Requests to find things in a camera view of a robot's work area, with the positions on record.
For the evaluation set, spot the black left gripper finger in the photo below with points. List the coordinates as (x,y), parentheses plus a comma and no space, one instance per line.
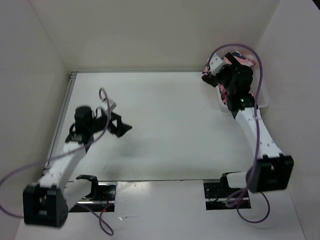
(115,121)
(120,130)

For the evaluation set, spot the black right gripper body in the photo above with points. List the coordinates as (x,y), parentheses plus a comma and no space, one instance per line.
(224,77)

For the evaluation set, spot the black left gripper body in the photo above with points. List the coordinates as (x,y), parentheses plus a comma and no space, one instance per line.
(100,122)

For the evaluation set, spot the pink shark print shorts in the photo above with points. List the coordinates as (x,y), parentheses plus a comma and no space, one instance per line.
(240,58)

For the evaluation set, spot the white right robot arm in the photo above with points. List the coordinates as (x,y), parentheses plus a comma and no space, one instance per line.
(271,169)

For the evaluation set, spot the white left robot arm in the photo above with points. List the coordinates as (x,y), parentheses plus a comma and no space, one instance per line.
(48,201)

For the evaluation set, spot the white plastic basket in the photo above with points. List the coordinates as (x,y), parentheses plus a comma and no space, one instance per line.
(263,98)

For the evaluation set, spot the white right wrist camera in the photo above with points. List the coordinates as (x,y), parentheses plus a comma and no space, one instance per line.
(215,64)

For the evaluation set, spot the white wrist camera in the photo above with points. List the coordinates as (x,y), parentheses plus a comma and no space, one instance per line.
(215,64)
(109,104)

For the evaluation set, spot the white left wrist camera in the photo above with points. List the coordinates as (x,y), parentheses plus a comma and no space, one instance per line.
(109,104)

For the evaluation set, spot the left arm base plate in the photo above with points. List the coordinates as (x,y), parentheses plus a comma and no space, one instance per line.
(103,201)

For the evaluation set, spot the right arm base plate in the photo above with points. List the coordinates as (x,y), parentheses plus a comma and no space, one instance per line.
(216,193)

